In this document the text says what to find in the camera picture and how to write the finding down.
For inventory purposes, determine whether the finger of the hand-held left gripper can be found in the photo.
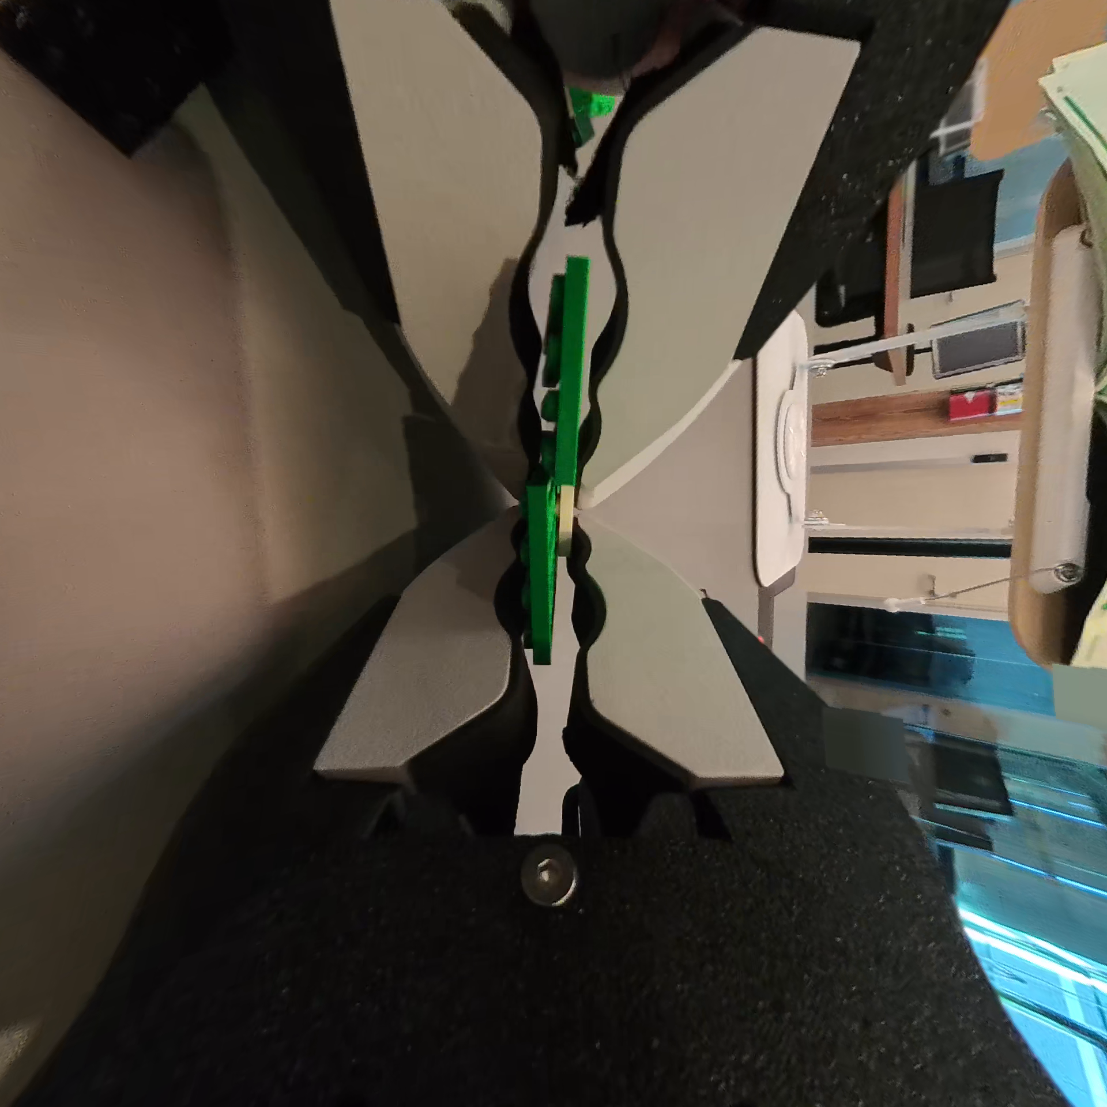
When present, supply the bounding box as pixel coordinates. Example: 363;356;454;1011
567;26;864;512
329;0;579;512

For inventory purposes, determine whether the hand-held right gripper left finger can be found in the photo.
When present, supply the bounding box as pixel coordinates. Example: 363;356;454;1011
314;506;542;837

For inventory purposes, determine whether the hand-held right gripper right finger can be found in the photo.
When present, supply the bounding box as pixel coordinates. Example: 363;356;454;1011
560;519;787;837

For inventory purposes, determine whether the green lego baseplate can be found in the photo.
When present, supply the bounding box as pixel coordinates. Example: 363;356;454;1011
520;254;593;667

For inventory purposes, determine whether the lego instruction booklet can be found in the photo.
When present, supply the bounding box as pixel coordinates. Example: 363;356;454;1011
1038;43;1107;667

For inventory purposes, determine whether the small green lego piece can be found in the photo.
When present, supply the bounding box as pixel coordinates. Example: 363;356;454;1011
568;84;617;146

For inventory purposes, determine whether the black monitor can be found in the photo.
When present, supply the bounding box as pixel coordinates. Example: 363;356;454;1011
911;168;1006;300

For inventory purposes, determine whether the white book stand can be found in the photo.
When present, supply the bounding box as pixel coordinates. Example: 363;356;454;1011
753;159;1107;667

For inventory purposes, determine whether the glass railing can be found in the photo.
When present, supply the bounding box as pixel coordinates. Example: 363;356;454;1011
804;601;1107;1038

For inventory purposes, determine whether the wooden office desk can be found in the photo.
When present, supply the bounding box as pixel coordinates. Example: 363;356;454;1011
812;387;1024;448

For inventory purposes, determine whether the small grey screen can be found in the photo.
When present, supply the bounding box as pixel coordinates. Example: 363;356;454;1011
931;317;1028;379

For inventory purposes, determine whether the white cabinet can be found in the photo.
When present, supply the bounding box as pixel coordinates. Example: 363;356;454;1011
807;448;1015;556

